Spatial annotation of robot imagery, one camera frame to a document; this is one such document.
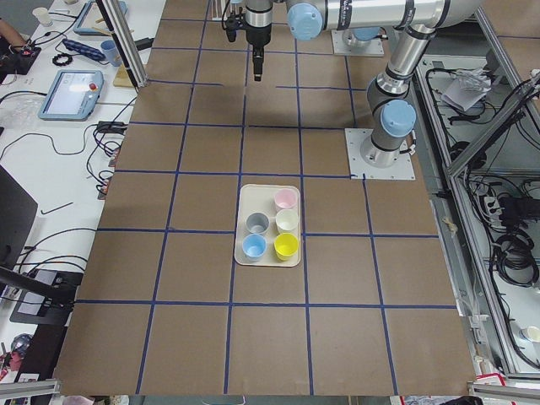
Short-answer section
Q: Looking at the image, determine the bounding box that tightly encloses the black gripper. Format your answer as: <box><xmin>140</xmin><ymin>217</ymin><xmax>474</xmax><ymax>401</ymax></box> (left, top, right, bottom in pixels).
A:
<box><xmin>246</xmin><ymin>24</ymin><xmax>271</xmax><ymax>81</ymax></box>

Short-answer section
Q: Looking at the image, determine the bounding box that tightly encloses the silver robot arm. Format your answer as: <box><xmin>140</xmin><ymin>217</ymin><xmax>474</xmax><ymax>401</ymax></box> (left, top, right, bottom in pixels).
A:
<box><xmin>284</xmin><ymin>1</ymin><xmax>483</xmax><ymax>154</ymax></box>
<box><xmin>342</xmin><ymin>26</ymin><xmax>381</xmax><ymax>47</ymax></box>

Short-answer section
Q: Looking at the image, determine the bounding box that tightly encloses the pink plastic cup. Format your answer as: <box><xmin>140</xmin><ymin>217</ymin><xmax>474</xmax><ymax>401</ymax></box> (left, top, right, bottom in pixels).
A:
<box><xmin>273</xmin><ymin>188</ymin><xmax>298</xmax><ymax>212</ymax></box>

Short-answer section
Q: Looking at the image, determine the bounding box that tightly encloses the white plastic cup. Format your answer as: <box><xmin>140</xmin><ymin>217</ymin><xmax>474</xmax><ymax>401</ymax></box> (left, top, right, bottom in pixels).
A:
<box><xmin>275</xmin><ymin>209</ymin><xmax>300</xmax><ymax>234</ymax></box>

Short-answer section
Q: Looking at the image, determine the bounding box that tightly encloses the grey plastic cup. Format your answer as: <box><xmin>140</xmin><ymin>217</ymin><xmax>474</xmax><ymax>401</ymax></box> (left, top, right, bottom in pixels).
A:
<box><xmin>246</xmin><ymin>212</ymin><xmax>270</xmax><ymax>235</ymax></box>

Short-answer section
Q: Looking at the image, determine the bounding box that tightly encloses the blue plastic cup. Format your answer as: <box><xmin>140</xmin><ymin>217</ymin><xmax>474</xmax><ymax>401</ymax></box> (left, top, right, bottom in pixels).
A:
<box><xmin>241</xmin><ymin>234</ymin><xmax>267</xmax><ymax>262</ymax></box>

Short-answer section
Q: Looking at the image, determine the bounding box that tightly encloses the yellow plastic cup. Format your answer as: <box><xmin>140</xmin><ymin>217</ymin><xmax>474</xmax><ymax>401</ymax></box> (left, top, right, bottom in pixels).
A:
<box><xmin>273</xmin><ymin>233</ymin><xmax>300</xmax><ymax>262</ymax></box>

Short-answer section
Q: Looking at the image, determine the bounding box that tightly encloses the white paper cup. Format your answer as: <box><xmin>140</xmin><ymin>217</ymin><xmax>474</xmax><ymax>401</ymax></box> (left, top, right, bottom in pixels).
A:
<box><xmin>32</xmin><ymin>7</ymin><xmax>53</xmax><ymax>27</ymax></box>

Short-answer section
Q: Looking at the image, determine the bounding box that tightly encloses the cream plastic tray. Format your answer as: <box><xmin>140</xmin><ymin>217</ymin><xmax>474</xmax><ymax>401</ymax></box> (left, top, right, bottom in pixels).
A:
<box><xmin>234</xmin><ymin>184</ymin><xmax>301</xmax><ymax>267</ymax></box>

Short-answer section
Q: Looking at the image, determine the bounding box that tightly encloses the wooden board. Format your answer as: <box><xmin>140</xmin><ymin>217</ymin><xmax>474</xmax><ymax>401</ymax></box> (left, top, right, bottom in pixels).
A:
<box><xmin>113</xmin><ymin>64</ymin><xmax>138</xmax><ymax>89</ymax></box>

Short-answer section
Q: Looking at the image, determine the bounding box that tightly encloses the blue mug on desk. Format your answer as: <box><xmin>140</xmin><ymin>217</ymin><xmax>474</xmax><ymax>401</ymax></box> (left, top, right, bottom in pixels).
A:
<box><xmin>100</xmin><ymin>40</ymin><xmax>122</xmax><ymax>67</ymax></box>

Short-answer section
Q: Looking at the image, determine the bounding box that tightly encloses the far teach pendant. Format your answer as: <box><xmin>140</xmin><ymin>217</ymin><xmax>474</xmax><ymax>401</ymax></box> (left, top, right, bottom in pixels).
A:
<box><xmin>73</xmin><ymin>1</ymin><xmax>110</xmax><ymax>36</ymax></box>

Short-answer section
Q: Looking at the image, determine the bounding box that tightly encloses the teach pendant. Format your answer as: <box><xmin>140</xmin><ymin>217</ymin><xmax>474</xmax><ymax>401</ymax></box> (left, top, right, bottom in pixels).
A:
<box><xmin>73</xmin><ymin>1</ymin><xmax>110</xmax><ymax>36</ymax></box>
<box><xmin>38</xmin><ymin>69</ymin><xmax>104</xmax><ymax>122</ymax></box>

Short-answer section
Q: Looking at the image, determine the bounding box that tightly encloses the near teach pendant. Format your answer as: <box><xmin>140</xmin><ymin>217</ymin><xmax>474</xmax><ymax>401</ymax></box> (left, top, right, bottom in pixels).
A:
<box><xmin>38</xmin><ymin>69</ymin><xmax>104</xmax><ymax>122</ymax></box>

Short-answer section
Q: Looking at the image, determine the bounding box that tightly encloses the crumpled white paper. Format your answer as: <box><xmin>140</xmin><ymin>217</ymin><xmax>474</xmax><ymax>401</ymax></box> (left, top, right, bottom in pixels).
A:
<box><xmin>440</xmin><ymin>68</ymin><xmax>492</xmax><ymax>112</ymax></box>

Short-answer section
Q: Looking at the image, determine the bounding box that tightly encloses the black allen key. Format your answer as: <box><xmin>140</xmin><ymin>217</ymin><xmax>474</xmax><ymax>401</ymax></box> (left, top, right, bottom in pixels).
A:
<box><xmin>40</xmin><ymin>202</ymin><xmax>74</xmax><ymax>215</ymax></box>

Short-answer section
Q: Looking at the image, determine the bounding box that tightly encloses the black monitor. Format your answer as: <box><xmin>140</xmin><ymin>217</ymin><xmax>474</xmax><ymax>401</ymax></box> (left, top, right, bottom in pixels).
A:
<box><xmin>0</xmin><ymin>167</ymin><xmax>38</xmax><ymax>269</ymax></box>

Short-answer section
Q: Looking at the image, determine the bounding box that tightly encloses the white wire rack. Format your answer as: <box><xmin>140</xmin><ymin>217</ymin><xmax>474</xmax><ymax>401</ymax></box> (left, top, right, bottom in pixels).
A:
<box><xmin>210</xmin><ymin>0</ymin><xmax>227</xmax><ymax>21</ymax></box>

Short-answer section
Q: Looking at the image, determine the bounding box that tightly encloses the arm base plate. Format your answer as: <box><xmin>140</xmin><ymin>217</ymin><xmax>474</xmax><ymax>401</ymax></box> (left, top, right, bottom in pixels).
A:
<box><xmin>344</xmin><ymin>128</ymin><xmax>415</xmax><ymax>181</ymax></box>
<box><xmin>331</xmin><ymin>30</ymin><xmax>385</xmax><ymax>57</ymax></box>

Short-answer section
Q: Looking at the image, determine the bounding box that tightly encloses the aluminium frame post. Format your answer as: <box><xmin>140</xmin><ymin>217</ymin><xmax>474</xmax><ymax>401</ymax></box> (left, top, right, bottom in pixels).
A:
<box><xmin>96</xmin><ymin>0</ymin><xmax>148</xmax><ymax>89</ymax></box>

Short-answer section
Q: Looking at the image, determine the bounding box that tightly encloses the black ring part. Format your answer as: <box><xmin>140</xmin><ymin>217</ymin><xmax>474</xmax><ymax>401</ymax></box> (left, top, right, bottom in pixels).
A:
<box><xmin>51</xmin><ymin>52</ymin><xmax>73</xmax><ymax>68</ymax></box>

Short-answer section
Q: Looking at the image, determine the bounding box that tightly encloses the paper cup under frame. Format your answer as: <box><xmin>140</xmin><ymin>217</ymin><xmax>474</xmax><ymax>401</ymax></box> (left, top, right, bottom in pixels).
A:
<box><xmin>520</xmin><ymin>326</ymin><xmax>540</xmax><ymax>343</ymax></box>

